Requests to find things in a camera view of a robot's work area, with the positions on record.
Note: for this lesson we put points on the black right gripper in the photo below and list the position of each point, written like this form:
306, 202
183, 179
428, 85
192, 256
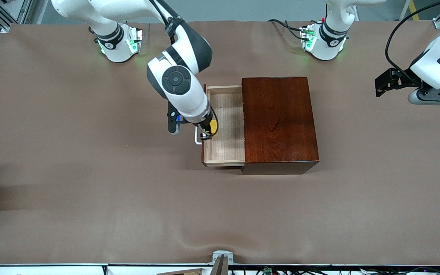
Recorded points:
206, 129

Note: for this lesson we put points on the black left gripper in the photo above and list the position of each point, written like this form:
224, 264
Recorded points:
404, 78

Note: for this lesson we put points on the yellow wooden block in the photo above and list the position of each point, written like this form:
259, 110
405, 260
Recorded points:
214, 125

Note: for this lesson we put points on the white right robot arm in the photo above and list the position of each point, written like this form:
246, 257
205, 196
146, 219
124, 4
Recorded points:
183, 95

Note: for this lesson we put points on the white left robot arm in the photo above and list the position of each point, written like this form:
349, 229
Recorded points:
329, 46

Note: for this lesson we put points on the dark brown wooden cabinet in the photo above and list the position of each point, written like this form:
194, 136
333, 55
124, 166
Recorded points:
281, 126

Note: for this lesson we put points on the brown table cover sheet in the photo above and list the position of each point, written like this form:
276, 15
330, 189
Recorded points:
166, 210

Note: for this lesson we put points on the brown cardboard piece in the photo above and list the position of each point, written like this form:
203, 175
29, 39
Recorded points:
185, 272

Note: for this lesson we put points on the green terminal connector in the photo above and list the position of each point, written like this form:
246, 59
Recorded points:
267, 270

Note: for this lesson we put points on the grey metal camera mount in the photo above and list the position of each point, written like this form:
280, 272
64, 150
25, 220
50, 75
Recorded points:
220, 263

